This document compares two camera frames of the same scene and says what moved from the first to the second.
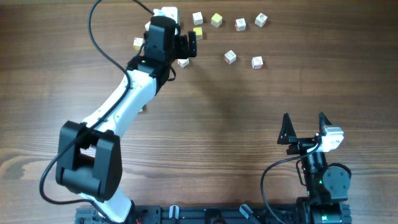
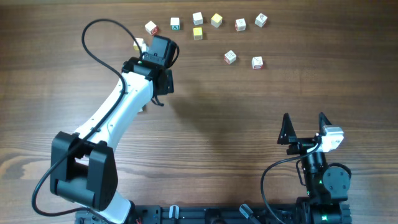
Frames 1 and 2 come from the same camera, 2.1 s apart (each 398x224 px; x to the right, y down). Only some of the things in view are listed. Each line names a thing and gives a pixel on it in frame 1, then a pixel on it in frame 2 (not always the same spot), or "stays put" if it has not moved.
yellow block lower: x=198 y=32 stays put
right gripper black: x=287 y=136 stays put
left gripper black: x=183 y=52 → x=169 y=86
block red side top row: x=240 y=25 stays put
